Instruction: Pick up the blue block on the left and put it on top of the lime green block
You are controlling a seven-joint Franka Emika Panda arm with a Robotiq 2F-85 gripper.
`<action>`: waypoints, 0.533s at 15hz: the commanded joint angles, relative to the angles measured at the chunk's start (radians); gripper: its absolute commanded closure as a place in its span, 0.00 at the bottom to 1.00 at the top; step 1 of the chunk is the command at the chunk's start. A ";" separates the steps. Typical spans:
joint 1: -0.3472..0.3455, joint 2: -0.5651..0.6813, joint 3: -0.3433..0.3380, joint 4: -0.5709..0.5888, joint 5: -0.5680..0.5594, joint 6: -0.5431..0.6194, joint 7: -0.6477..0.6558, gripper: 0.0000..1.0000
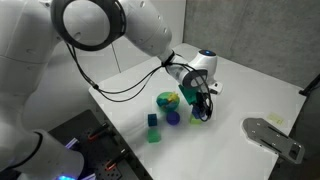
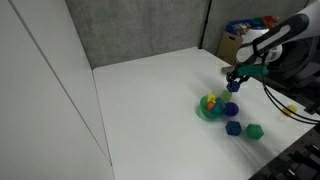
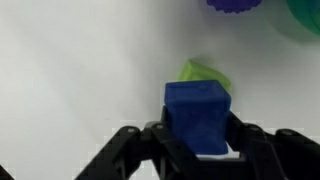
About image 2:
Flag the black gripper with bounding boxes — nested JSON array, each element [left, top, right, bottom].
[[227, 73, 250, 89]]

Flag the lime green block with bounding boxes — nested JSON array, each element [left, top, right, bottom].
[[220, 89, 233, 103]]

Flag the dark blue block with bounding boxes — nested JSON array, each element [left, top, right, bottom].
[[225, 120, 243, 137]]

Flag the purple ridged ball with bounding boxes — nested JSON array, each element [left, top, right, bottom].
[[224, 101, 240, 117]]

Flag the yellow star toy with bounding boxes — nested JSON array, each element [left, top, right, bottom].
[[206, 92, 217, 104]]

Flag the teal toy piece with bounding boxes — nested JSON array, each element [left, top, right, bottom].
[[212, 97, 227, 115]]

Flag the cardboard box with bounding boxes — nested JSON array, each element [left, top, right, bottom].
[[215, 30, 244, 66]]

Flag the green bowl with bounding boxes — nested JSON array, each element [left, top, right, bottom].
[[199, 94, 227, 120]]

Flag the colourful toy box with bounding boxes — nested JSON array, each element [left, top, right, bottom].
[[225, 14, 282, 37]]

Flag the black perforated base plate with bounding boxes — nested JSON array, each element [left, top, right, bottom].
[[248, 124, 320, 180]]

